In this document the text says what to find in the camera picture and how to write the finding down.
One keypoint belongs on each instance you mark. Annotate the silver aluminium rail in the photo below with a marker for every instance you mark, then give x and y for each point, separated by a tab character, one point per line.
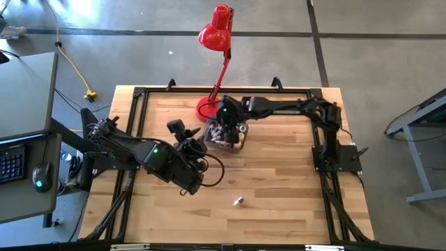
324	248
129	247

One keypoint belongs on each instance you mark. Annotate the grey metal cart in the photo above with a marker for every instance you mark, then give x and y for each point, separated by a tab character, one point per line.
426	196

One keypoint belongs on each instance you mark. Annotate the person's shoe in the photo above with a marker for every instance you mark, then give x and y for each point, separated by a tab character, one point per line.
14	32

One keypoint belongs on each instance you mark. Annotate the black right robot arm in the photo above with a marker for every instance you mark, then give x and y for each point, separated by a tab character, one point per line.
296	106

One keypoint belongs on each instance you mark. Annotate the black computer mouse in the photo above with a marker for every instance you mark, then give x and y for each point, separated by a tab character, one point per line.
42	176

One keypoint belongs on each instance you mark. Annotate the black frame hook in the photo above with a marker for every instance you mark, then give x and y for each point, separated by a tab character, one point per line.
170	84
277	83

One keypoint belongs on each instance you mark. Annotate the small food colouring bottle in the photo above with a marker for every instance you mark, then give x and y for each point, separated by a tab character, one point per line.
215	138

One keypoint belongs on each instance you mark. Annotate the grey side desk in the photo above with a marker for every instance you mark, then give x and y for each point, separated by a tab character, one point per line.
21	202

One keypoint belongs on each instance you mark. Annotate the small purple colouring bottle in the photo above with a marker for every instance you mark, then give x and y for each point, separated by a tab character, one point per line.
238	201

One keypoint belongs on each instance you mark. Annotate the small dark red colouring bottle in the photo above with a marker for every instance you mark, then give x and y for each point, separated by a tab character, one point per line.
212	129

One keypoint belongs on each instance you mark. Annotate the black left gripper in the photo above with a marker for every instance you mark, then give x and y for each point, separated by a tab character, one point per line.
191	153

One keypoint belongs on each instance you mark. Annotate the small dark green colouring bottle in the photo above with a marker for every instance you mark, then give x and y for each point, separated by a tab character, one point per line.
217	133

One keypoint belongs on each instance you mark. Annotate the red desk lamp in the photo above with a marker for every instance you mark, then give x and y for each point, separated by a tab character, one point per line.
216	35

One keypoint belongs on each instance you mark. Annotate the black keyboard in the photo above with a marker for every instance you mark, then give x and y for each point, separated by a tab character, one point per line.
12	164

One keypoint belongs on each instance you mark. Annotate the small red-label colouring bottle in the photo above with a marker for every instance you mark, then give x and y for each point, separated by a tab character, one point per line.
221	142

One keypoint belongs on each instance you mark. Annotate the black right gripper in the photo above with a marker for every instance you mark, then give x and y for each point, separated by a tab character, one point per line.
232	127

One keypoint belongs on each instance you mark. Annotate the black metal table frame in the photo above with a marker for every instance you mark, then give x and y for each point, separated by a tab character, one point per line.
191	90

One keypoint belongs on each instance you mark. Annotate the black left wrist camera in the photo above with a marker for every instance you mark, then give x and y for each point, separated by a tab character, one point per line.
176	127

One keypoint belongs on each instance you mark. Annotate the translucent grey plastic bin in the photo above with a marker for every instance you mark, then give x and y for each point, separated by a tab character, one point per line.
226	148

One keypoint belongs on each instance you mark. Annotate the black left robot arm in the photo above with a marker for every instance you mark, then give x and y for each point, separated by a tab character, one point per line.
132	146

